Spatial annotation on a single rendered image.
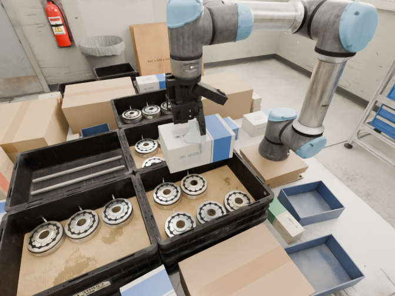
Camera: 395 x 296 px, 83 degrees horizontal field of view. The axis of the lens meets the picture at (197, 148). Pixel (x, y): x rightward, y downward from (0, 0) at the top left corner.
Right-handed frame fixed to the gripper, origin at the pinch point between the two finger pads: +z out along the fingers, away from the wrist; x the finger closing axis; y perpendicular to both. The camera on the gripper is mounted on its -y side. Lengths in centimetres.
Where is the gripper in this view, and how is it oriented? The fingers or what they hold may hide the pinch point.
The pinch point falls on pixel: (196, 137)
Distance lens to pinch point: 67.8
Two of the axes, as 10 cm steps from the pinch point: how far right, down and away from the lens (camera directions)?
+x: 3.5, 6.1, -7.1
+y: -9.4, 2.3, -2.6
